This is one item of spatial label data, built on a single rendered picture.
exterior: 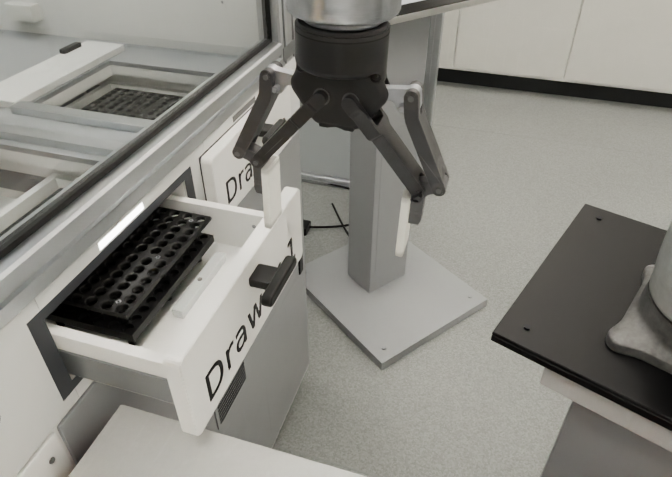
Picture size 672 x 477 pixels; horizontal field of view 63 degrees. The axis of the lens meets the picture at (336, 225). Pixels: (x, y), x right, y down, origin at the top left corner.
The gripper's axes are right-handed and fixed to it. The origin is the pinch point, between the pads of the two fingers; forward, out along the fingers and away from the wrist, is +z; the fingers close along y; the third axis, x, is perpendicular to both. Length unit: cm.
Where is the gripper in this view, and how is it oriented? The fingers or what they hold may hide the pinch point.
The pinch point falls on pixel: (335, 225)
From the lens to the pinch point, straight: 54.6
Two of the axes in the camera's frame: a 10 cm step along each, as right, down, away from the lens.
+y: -9.5, -2.0, 2.2
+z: -0.3, 8.0, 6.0
